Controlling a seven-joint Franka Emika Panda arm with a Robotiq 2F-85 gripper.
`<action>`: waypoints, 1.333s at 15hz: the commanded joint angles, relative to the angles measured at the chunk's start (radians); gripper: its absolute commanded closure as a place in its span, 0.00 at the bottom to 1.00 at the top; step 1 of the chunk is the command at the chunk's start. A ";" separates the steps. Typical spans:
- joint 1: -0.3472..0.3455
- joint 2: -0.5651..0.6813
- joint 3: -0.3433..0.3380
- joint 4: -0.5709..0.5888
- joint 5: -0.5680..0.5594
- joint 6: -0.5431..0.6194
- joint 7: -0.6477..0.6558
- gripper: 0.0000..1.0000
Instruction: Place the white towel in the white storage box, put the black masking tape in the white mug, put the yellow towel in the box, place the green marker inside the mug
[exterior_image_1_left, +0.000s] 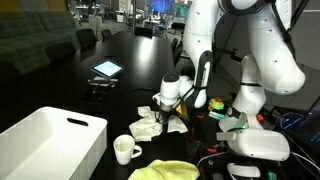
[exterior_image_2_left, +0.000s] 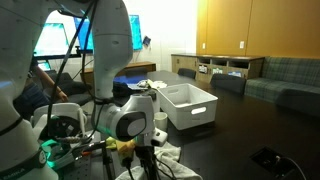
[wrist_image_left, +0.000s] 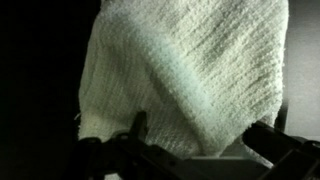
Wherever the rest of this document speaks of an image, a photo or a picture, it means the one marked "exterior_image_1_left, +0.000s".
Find tablet with lit screen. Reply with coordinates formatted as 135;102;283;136
90;59;125;80

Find white cable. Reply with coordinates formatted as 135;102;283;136
196;151;231;168
290;151;320;172

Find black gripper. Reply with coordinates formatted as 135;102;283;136
155;99;177;125

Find white plastic storage box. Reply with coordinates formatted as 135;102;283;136
0;106;109;180

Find yellow-green microfibre cloth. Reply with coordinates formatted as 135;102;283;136
127;159;201;180

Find white towel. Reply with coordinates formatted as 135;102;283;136
129;93;190;143

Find white papers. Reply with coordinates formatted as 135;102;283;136
88;76;118;88

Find white VR controller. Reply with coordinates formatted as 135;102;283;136
227;162;262;179

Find dark laptop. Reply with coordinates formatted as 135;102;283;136
281;96;320;154

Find white ceramic mug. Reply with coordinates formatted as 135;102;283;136
113;134;143;166

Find green plaid sofa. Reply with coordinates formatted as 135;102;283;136
0;10;82;76

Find black rolling office chair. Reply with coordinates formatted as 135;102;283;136
179;63;198;80

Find teal white small box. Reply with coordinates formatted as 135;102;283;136
208;110;226;121

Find white VR headset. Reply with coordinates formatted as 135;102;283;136
215;112;292;162

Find tan wrist mount block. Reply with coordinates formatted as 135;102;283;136
174;102;190;120

